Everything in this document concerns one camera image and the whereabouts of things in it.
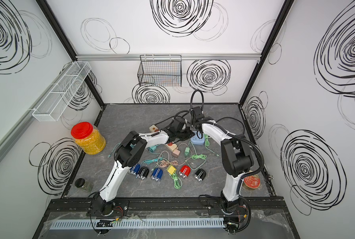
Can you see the blue striped shaver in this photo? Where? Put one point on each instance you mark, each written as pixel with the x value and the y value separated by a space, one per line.
pixel 157 174

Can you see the green charger adapter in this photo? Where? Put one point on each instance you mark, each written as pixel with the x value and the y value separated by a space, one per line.
pixel 187 152

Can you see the red shaver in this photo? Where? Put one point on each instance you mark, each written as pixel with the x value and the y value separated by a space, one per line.
pixel 184 171

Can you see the small dark lid jar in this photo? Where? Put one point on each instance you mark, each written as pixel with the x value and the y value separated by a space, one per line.
pixel 84 185

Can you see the pink charger adapter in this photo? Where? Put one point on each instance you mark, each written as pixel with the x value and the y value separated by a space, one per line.
pixel 176 153

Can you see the blue shaver left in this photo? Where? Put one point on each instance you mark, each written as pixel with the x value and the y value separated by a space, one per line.
pixel 135 169

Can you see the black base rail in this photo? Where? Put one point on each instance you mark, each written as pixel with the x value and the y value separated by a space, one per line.
pixel 205 204

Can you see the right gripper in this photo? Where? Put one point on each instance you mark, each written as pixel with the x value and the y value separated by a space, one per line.
pixel 192 123

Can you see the white slotted cable duct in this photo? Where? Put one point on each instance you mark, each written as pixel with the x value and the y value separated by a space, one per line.
pixel 173 223

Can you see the white wire shelf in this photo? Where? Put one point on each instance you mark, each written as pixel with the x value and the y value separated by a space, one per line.
pixel 70 91

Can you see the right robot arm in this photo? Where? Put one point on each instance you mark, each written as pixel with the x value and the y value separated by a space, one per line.
pixel 240 157

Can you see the yellow-green charger adapter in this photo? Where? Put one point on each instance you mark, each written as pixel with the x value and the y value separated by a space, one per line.
pixel 171 170

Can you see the black shaver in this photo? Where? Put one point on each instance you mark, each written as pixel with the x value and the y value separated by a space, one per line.
pixel 143 173
pixel 200 174

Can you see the yellow jar red lid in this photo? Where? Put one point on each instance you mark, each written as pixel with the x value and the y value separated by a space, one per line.
pixel 88 137

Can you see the red round tin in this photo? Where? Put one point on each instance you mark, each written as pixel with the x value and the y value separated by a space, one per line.
pixel 252 182

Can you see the teal charger adapter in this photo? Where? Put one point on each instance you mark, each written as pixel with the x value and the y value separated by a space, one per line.
pixel 152 148

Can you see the black wire basket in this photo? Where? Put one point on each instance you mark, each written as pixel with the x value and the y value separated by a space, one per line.
pixel 161 70

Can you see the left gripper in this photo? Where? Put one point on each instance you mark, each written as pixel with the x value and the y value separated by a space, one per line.
pixel 189 132

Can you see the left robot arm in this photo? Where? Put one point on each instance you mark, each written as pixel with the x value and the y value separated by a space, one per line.
pixel 130 150

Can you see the beige power strip red sockets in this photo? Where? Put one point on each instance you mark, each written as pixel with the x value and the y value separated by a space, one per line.
pixel 171 145

